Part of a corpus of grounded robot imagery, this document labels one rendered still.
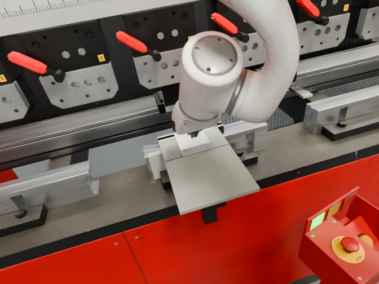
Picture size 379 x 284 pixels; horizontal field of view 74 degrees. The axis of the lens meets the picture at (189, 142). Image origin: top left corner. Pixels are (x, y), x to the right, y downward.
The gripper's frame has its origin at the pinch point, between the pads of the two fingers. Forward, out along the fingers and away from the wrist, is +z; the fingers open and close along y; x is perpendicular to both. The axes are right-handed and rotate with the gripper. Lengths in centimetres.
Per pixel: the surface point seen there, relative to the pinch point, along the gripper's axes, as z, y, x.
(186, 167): 1.6, 4.1, 8.4
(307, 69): 28, -58, -21
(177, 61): -7.9, 0.0, -15.0
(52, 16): -18.6, 22.7, -23.2
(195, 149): 3.4, 0.2, 4.3
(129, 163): 167, 35, -33
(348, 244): 2.2, -28.5, 37.2
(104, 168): 168, 58, -35
